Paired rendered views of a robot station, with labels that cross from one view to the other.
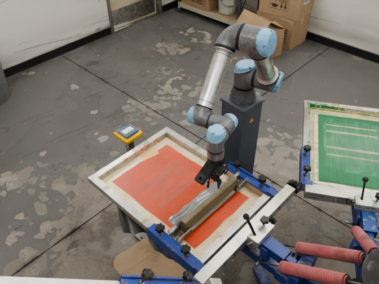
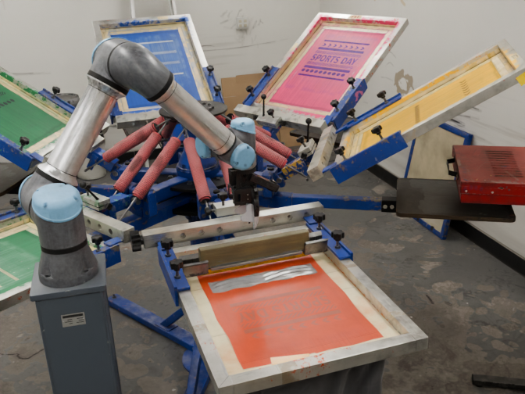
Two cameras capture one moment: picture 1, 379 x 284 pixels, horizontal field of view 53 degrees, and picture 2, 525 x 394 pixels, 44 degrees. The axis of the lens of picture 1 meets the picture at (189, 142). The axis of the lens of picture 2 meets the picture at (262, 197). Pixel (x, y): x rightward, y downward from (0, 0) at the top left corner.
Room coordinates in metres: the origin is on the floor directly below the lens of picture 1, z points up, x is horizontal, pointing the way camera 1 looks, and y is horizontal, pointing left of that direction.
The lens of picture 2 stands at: (2.87, 0.85, 2.01)
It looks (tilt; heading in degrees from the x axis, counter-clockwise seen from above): 22 degrees down; 208
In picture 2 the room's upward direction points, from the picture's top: 2 degrees counter-clockwise
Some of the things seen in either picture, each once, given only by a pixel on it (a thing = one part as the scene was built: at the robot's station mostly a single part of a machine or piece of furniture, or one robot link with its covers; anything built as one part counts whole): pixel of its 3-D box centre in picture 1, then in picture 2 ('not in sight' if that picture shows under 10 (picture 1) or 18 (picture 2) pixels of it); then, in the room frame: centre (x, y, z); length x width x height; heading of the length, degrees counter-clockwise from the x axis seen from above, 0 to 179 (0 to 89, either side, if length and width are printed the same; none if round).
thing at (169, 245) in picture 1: (173, 248); (327, 245); (0.96, 0.08, 0.98); 0.30 x 0.05 x 0.07; 46
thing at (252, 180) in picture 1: (248, 181); (173, 274); (1.36, -0.31, 0.98); 0.30 x 0.05 x 0.07; 46
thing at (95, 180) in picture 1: (179, 187); (276, 293); (1.32, 0.06, 0.97); 0.79 x 0.58 x 0.04; 46
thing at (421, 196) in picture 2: not in sight; (347, 200); (0.41, -0.05, 0.91); 1.34 x 0.40 x 0.08; 106
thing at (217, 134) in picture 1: (216, 138); (242, 137); (1.19, -0.11, 1.42); 0.09 x 0.08 x 0.11; 150
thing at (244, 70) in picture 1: (246, 73); (58, 214); (1.79, -0.32, 1.37); 0.13 x 0.12 x 0.14; 60
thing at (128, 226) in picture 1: (146, 231); not in sight; (1.22, 0.24, 0.74); 0.46 x 0.04 x 0.42; 46
